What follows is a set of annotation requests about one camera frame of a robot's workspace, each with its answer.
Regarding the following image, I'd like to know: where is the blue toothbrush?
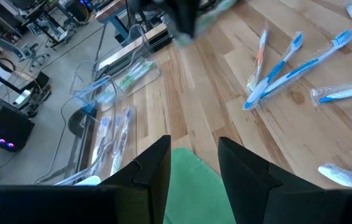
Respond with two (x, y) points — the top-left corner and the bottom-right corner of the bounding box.
(258, 29), (352, 100)
(309, 81), (352, 106)
(243, 30), (305, 111)

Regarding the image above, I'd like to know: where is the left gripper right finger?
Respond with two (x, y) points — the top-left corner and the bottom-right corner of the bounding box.
(218, 137), (352, 224)

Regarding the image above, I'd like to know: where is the black clamp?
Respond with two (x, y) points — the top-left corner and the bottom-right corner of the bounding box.
(68, 108), (98, 138)

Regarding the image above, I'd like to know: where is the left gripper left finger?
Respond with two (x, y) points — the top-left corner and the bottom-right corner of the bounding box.
(0, 135), (172, 224)

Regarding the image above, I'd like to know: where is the grey office chair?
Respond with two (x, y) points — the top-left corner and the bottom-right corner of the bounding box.
(0, 37), (51, 68)

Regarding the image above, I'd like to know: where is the black computer tower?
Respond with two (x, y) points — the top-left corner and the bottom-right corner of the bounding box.
(0, 99), (36, 153)

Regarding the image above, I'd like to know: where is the green cloth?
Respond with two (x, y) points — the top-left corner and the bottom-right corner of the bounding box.
(162, 147), (238, 224)

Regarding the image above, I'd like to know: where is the purple toothbrush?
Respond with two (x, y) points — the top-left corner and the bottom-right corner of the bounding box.
(317, 163), (352, 190)
(90, 116), (111, 170)
(109, 107), (134, 177)
(109, 113), (124, 156)

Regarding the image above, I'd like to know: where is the orange toothbrush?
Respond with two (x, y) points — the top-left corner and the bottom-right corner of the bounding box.
(246, 26), (270, 93)

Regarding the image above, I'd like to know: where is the black equipment cart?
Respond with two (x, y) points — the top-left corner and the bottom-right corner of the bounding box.
(11, 71), (54, 118)

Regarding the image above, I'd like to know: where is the clear plastic bin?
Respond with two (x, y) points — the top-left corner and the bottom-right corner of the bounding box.
(91, 23), (162, 113)
(34, 74), (139, 187)

